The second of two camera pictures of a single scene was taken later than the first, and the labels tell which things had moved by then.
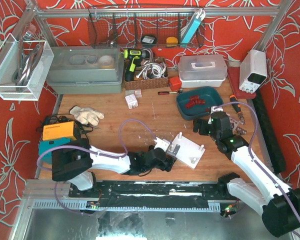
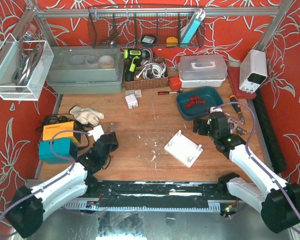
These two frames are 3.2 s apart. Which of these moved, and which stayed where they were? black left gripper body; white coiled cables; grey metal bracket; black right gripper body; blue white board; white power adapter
Moved: grey metal bracket; black left gripper body
Stayed: white coiled cables; white power adapter; black right gripper body; blue white board
